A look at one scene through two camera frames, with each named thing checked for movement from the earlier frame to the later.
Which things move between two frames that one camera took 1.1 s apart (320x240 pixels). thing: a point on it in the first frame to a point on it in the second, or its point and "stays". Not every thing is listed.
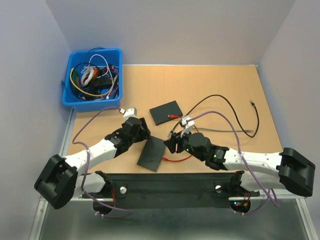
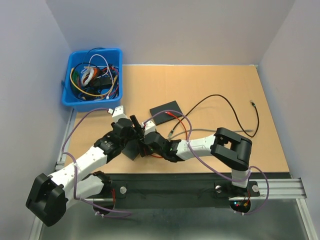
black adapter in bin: [103, 82] stays
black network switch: [152, 153] to [131, 150]
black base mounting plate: [163, 190] stays
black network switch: [159, 114] stays
